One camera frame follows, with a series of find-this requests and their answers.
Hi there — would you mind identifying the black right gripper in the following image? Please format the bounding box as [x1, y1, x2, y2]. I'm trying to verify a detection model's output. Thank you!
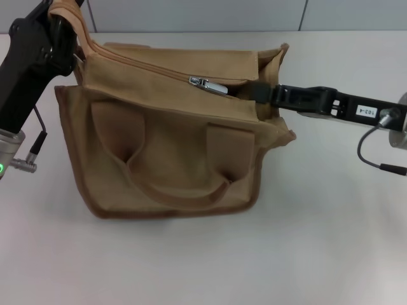
[252, 81, 407, 128]

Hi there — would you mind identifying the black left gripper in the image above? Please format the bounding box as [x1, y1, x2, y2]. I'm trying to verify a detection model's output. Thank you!
[0, 0, 86, 133]

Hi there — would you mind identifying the silver metal zipper pull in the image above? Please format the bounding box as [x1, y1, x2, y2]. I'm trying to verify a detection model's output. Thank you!
[189, 75, 229, 96]

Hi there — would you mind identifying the khaki canvas food bag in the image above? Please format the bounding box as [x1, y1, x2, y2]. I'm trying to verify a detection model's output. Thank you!
[47, 0, 298, 222]

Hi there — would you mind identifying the right gripper cable with connector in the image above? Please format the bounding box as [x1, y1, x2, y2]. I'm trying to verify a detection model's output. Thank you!
[356, 107, 407, 177]

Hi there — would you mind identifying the gripper cable with connector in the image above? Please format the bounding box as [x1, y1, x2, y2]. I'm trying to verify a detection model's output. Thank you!
[11, 106, 48, 172]
[356, 107, 407, 177]

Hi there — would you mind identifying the left gripper cable with connector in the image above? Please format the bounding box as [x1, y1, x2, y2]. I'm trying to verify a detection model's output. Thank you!
[11, 106, 48, 172]

